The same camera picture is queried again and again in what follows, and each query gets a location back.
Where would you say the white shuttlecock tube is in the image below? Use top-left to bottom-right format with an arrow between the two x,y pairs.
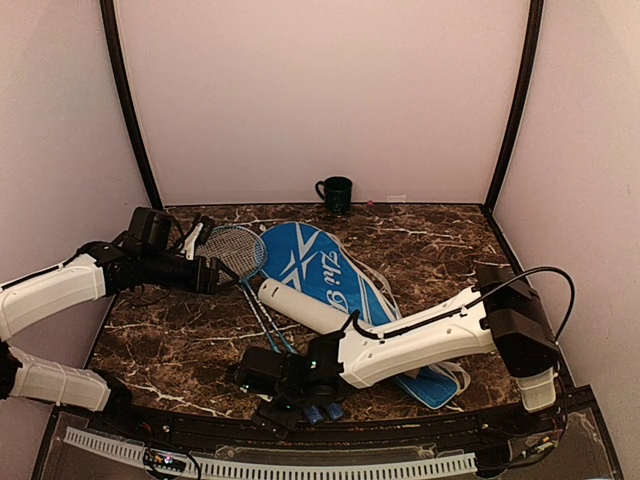
258,279 -> 349,335

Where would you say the left black frame post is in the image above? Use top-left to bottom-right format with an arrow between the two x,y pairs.
99,0 -> 164,210

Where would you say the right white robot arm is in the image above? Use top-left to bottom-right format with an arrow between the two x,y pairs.
250,266 -> 570,434

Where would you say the right black frame post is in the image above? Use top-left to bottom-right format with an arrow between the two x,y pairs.
483,0 -> 544,216

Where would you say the black frame post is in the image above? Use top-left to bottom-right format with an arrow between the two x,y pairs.
483,0 -> 544,216
99,0 -> 164,210

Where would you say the white slotted cable duct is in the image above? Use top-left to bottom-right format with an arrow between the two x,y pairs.
63,427 -> 478,479

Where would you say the blue badminton racket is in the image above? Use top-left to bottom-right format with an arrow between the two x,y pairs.
199,224 -> 346,427
197,227 -> 286,354

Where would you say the blue racket bag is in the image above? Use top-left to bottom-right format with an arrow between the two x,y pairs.
260,222 -> 471,410

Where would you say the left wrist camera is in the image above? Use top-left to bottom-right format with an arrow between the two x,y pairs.
127,206 -> 173,251

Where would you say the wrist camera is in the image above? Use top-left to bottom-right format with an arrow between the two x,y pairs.
232,346 -> 302,396
127,206 -> 173,251

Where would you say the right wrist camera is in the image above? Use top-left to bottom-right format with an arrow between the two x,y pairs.
232,346 -> 302,396

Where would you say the dark green mug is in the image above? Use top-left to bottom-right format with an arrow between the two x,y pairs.
315,176 -> 353,214

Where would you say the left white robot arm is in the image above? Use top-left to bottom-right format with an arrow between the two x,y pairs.
1,242 -> 239,436

